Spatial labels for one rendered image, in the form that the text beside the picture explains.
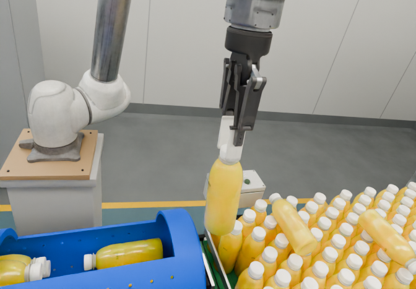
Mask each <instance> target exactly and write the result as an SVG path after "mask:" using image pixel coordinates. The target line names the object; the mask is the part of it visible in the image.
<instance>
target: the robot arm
mask: <svg viewBox="0 0 416 289"><path fill-rule="evenodd" d="M284 2H285V0H226V5H225V14H224V18H223V19H224V21H226V22H228V23H231V25H229V26H228V27H227V32H226V37H225V48H226V49H227V50H228V51H231V52H232V54H231V56H230V58H224V60H223V78H222V88H221V93H220V103H219V108H220V109H222V120H221V125H220V132H219V139H218V144H217V148H218V149H220V148H221V146H222V145H224V144H227V149H226V154H225V160H226V161H231V160H240V159H241V153H242V149H243V142H244V139H245V132H246V131H252V130H253V128H254V124H255V120H256V115H257V112H258V108H259V103H260V100H261V95H262V91H263V89H264V87H265V85H266V83H267V78H266V77H261V76H260V74H259V70H260V58H261V57H262V56H265V55H267V54H269V51H270V47H271V41H272V36H273V34H272V32H271V31H270V29H277V28H278V27H279V25H280V20H281V16H282V11H283V8H284ZM130 6H131V0H98V2H97V14H96V21H95V32H94V39H93V50H92V62H91V68H90V69H89V70H88V71H87V72H85V74H84V76H83V78H82V80H81V81H80V83H79V86H78V87H76V88H71V87H70V86H69V85H68V84H66V83H64V82H60V81H57V80H46V81H43V82H40V83H38V84H36V86H34V88H32V90H31V92H30V95H29V98H28V104H27V113H28V121H29V125H30V130H31V133H32V136H33V139H25V140H20V141H19V147H20V148H23V149H31V150H32V151H31V153H30V155H29V156H28V157H27V161H28V162H29V163H35V162H55V161H72V162H78V161H79V160H80V147H81V143H82V139H83V138H84V133H83V132H80V130H81V129H83V128H84V127H86V126H87V125H89V124H95V123H99V122H101V121H104V120H107V119H110V118H112V117H114V116H116V115H118V114H120V113H122V112H123V111H124V110H125V109H126V108H127V107H128V105H129V104H130V101H131V93H130V90H129V87H128V86H127V85H126V83H125V82H123V80H122V78H121V76H120V75H119V74H118V71H119V65H120V61H121V55H122V50H123V44H124V38H125V33H126V27H127V23H128V17H129V10H130ZM244 85H246V86H244Z"/></svg>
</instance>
